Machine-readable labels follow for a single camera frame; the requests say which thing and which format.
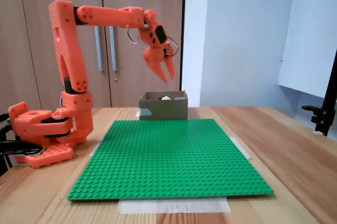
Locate brown cardboard box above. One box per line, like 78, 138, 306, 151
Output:
138, 90, 189, 121

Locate narrow translucent tape strip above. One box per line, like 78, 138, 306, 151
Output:
88, 137, 104, 158
229, 135, 253, 160

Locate green studded baseplate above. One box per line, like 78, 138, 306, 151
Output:
66, 118, 274, 202

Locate wide translucent tape strip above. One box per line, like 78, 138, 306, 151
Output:
117, 197, 232, 215

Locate thin dark gripper cable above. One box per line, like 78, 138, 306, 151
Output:
126, 25, 180, 57

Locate metal cabinet handle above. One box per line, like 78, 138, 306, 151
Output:
109, 25, 117, 72
94, 25, 103, 73

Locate white wall panel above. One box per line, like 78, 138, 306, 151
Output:
277, 0, 337, 100

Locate black camera stand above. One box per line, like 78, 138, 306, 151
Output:
301, 48, 337, 137

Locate black base cables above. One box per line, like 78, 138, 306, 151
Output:
0, 112, 14, 178

